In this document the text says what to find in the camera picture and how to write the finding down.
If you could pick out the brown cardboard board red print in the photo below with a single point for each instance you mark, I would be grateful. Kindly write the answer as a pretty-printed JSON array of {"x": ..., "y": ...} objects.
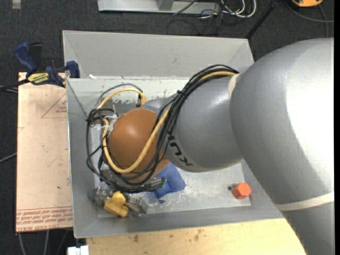
[{"x": 42, "y": 147}]

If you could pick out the grey metal bin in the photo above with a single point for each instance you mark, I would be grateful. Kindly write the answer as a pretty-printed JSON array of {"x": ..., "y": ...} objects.
[{"x": 148, "y": 54}]

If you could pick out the orange hexagonal block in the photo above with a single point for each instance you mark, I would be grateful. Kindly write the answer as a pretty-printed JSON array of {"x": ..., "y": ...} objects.
[{"x": 241, "y": 190}]

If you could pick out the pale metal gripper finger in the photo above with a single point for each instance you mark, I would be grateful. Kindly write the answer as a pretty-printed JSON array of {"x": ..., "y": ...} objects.
[
  {"x": 138, "y": 204},
  {"x": 97, "y": 196}
]

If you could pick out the yellow block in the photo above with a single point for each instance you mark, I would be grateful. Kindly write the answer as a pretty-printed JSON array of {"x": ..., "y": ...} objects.
[{"x": 117, "y": 204}]

